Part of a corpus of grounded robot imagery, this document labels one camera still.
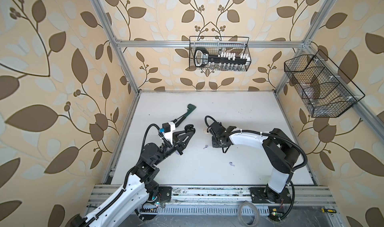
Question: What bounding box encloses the white tape roll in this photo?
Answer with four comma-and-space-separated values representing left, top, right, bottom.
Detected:
237, 201, 261, 227

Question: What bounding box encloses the back wire basket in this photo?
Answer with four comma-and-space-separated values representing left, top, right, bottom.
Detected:
189, 35, 252, 72

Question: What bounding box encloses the black round charging case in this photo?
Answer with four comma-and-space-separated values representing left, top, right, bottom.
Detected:
185, 124, 196, 133

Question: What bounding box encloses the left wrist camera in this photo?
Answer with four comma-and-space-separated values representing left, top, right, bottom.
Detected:
160, 121, 176, 145

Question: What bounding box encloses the right wire basket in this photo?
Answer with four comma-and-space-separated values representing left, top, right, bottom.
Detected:
284, 49, 366, 118

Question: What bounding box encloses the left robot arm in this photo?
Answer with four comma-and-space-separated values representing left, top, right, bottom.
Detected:
69, 122, 196, 227

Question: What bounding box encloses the black tool in basket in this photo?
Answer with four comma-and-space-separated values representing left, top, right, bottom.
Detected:
192, 47, 251, 68

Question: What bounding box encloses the wire basket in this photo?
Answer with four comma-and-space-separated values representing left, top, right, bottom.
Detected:
189, 35, 252, 72
284, 49, 366, 118

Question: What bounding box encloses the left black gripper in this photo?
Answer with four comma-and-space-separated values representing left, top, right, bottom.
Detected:
151, 129, 192, 168

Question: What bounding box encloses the small yellow screwdriver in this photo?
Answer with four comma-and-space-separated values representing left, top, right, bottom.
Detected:
321, 208, 337, 214

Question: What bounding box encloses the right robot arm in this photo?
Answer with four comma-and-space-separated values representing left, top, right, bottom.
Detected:
204, 115, 308, 203

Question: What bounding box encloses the green pipe wrench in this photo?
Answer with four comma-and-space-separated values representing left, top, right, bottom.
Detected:
175, 104, 196, 127

